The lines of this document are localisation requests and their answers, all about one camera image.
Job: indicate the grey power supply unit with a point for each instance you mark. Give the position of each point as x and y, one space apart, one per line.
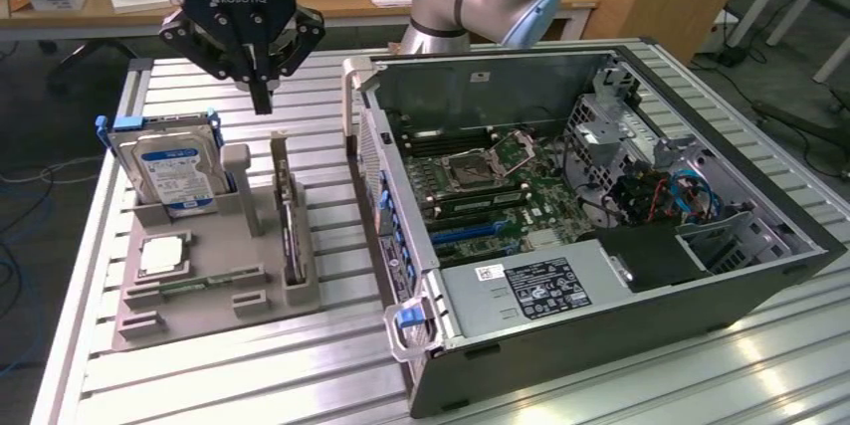
484 305

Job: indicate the open black PC case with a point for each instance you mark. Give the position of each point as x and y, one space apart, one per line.
598 345

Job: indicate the grey plastic parts rack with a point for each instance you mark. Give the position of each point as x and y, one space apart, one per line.
212 256

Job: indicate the black RAM stick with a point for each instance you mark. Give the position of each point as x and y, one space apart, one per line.
477 200

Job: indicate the metal socket cover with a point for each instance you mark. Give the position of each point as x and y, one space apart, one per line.
513 151

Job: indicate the green RAM stick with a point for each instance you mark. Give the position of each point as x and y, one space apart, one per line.
192 286

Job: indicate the black chair base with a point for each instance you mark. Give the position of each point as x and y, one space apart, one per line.
80 59

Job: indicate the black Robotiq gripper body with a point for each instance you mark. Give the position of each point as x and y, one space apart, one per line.
232 2

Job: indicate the black floor power adapter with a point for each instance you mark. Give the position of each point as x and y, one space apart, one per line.
732 57

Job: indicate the perforated metal disk bay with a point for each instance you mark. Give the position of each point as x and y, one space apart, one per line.
598 166

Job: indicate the silver CPU chip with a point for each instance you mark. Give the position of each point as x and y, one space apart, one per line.
163 256

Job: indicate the graphics card with metal bracket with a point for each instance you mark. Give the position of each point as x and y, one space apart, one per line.
291 226

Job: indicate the CPU socket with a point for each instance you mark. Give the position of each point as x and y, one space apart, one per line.
468 171

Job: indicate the blue expansion slot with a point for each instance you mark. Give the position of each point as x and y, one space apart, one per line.
464 233

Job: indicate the hard disk in blue caddy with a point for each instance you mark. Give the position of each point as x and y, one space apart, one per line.
169 171

